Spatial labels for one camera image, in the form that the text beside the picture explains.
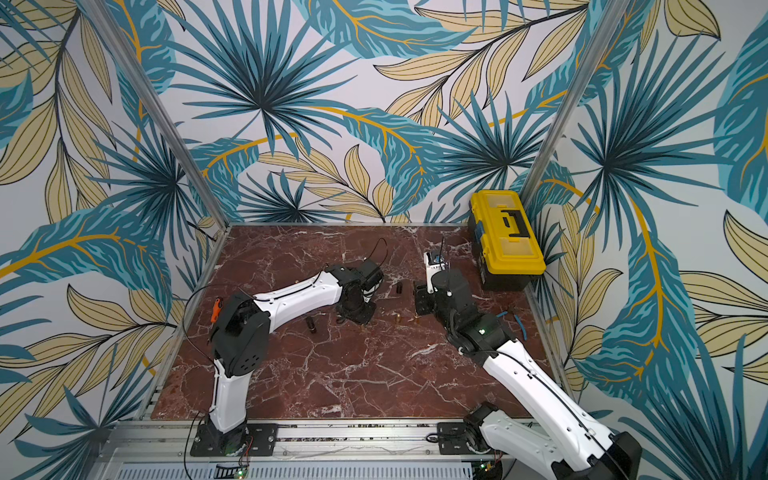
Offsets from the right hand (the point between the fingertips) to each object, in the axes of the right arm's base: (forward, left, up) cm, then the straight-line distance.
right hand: (424, 280), depth 74 cm
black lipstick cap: (+13, +5, -23) cm, 26 cm away
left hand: (-1, +17, -19) cm, 26 cm away
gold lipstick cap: (+2, +5, -23) cm, 24 cm away
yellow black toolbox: (+18, -29, -8) cm, 35 cm away
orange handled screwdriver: (+7, +63, -23) cm, 67 cm away
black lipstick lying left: (-1, +32, -20) cm, 37 cm away
